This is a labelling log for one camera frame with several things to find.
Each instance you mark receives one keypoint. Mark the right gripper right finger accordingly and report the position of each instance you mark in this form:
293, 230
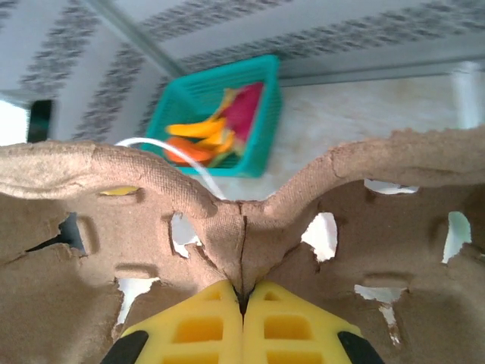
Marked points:
288, 333

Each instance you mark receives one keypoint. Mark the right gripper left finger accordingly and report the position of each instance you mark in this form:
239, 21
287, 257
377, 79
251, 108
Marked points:
197, 333

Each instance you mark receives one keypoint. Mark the brown pulp cup carrier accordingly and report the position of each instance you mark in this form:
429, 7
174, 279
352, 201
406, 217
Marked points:
242, 235

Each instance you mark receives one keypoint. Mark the orange carrot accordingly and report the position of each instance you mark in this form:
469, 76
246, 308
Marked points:
185, 153

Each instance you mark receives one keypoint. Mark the yellow banana bunch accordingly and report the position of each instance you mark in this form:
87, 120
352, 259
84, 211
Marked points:
197, 129

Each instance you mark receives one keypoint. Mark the pink dragon fruit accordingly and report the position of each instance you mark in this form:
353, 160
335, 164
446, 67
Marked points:
244, 110

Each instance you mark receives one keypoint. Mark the teal plastic basket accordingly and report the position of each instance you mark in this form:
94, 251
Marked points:
182, 87

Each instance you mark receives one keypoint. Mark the aluminium table edge rail long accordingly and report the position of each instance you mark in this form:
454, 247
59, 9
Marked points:
379, 74

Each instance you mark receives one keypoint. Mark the left aluminium frame post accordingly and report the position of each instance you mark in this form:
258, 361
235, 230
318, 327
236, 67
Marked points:
132, 34

